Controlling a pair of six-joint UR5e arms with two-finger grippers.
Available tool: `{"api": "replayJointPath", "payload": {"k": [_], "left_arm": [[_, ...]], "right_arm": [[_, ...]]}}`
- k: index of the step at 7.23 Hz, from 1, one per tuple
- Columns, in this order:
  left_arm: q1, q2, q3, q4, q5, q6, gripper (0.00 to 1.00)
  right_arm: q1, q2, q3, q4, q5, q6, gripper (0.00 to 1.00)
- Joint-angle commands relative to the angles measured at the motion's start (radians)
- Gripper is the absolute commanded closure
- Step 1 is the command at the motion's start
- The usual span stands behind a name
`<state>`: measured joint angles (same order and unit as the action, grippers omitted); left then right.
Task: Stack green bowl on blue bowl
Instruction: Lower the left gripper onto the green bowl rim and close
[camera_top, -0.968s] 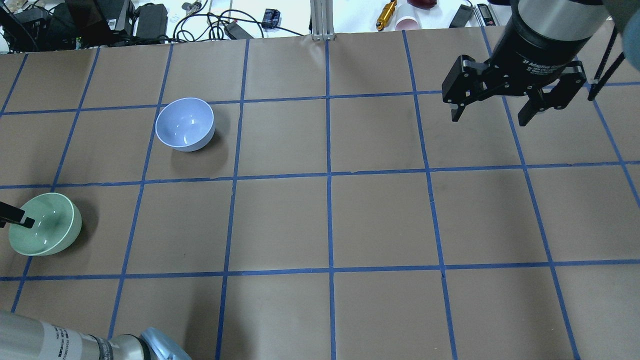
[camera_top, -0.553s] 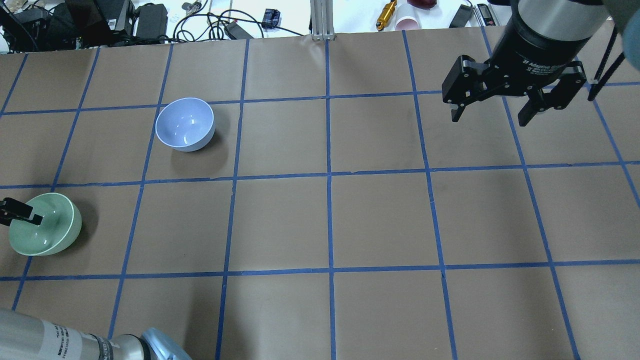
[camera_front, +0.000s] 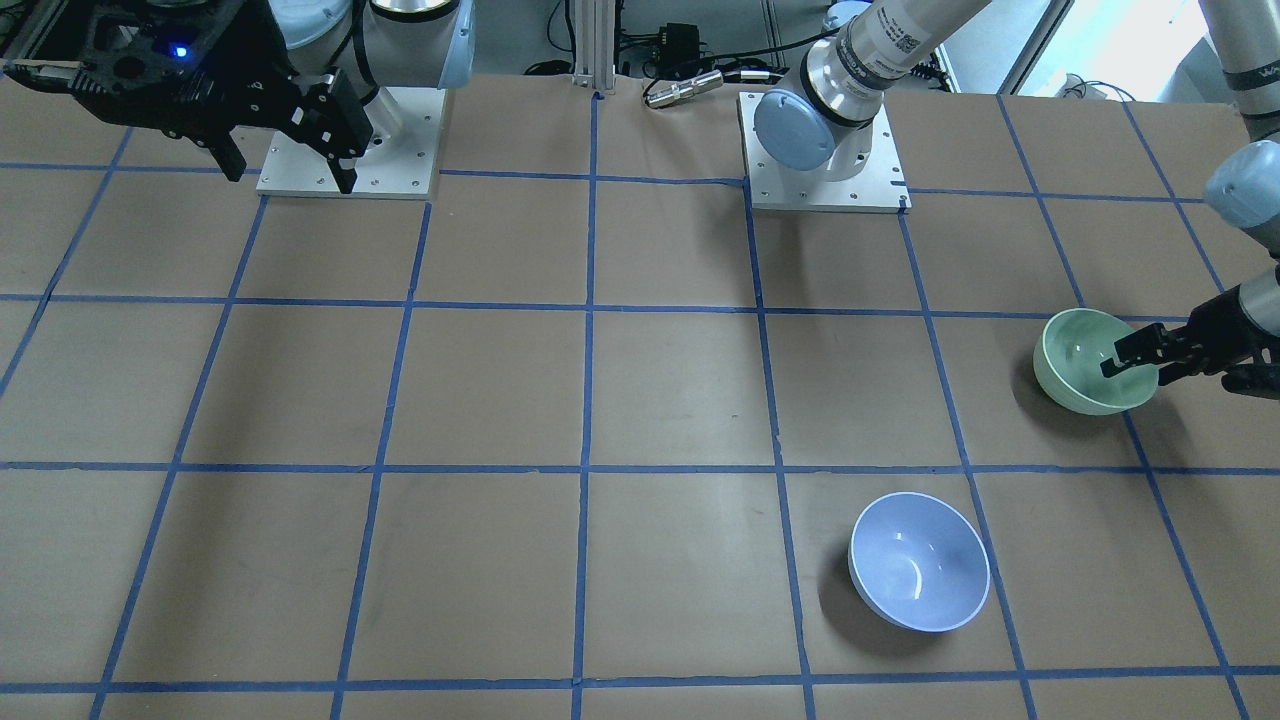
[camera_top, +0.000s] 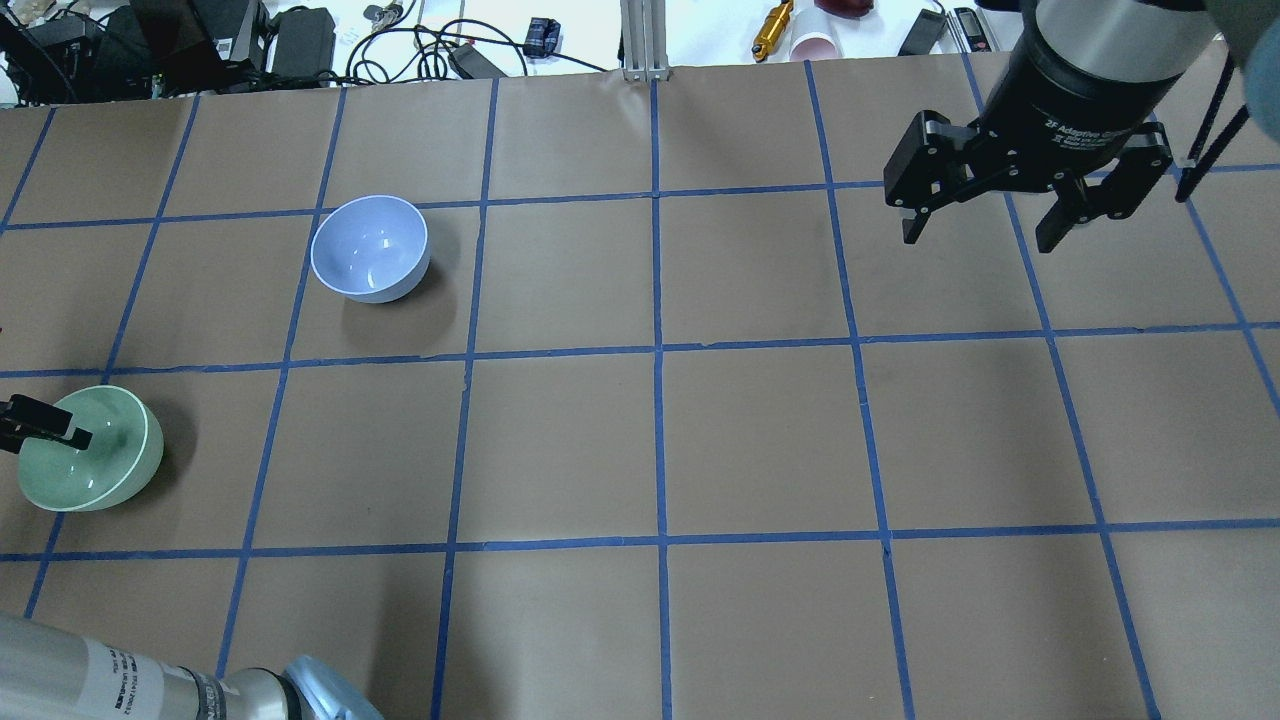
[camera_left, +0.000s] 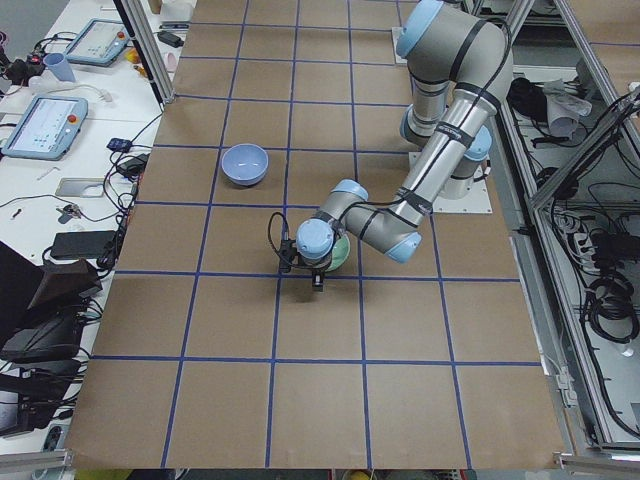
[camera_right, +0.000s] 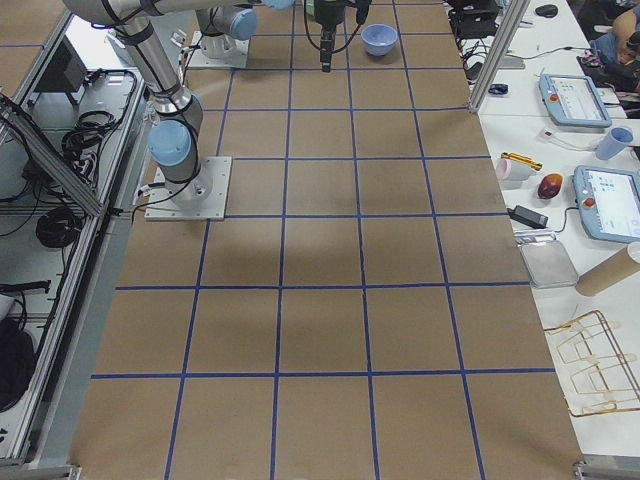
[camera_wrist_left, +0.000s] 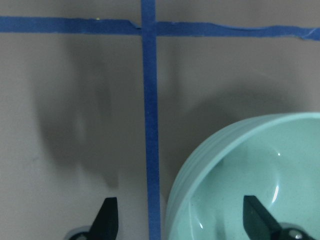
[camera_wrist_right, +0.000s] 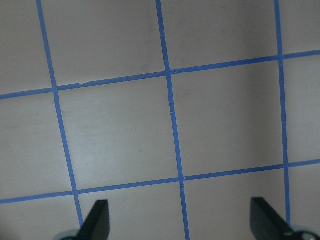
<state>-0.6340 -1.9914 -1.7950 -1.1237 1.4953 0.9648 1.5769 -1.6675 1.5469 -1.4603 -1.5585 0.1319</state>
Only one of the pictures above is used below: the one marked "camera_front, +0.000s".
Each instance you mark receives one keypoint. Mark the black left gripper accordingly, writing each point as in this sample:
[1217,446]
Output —
[1222,330]

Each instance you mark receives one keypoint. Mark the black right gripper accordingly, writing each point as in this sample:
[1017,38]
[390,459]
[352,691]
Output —
[243,52]

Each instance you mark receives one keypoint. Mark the blue bowl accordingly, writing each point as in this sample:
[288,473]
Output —
[918,563]

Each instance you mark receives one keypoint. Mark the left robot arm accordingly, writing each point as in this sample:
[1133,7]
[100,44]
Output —
[866,47]

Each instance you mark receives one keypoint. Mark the black electronics box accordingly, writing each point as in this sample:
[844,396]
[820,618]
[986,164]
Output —
[677,49]

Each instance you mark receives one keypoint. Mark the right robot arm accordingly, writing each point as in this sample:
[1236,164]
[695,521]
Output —
[403,57]

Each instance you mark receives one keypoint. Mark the green bowl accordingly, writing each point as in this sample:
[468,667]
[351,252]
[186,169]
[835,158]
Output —
[1068,359]

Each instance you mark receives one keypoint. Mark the aluminium frame post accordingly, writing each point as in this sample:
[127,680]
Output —
[594,35]

